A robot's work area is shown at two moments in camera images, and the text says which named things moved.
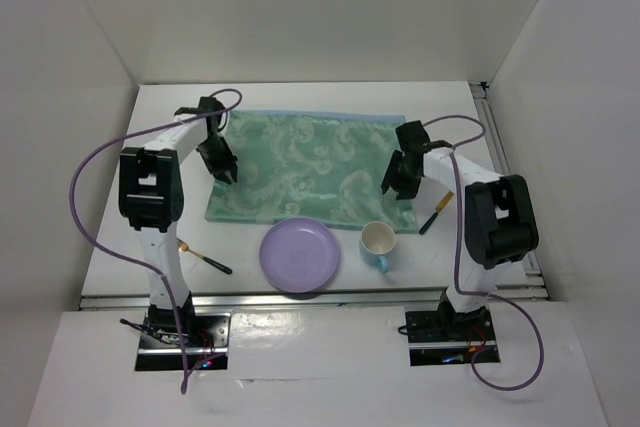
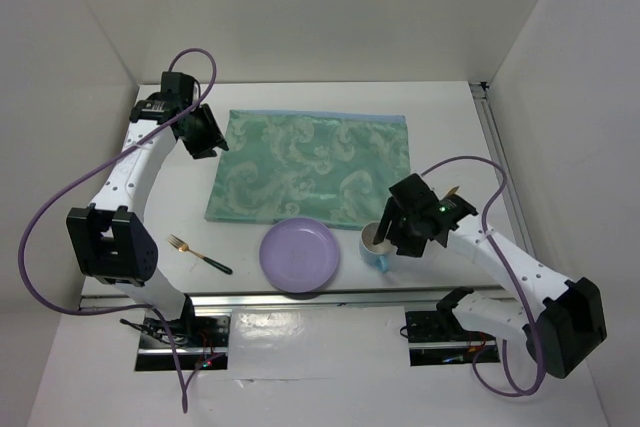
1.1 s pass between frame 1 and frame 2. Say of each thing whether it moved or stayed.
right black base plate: stayed
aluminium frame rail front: stayed
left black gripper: moved
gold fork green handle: stayed
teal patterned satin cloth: stayed
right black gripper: moved
